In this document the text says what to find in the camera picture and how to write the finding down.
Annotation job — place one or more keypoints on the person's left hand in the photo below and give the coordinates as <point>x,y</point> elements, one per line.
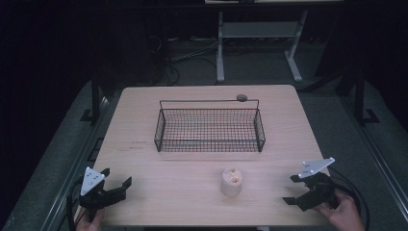
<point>90,222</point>

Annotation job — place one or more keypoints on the person's right hand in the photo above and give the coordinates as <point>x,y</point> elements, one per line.
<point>343,215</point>

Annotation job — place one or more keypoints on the black flat bracket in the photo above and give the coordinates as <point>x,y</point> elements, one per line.
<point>96,149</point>

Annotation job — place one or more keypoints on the beige lotus root piece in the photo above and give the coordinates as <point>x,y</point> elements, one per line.
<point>231,184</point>

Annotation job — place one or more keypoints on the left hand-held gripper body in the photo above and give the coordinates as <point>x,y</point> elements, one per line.
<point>90,179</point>

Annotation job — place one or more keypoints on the small grey round knob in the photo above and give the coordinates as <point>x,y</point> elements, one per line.
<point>241,97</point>

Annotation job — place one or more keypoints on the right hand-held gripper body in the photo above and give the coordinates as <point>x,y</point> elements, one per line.
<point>317,186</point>

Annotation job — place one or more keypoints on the aluminium frame rail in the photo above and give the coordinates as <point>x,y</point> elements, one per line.
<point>375,147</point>
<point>75,166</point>

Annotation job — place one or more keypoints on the black metal post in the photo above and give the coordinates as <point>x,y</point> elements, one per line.
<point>95,96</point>
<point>360,96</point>

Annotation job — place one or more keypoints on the white metal desk frame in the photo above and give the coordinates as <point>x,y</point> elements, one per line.
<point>256,29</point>

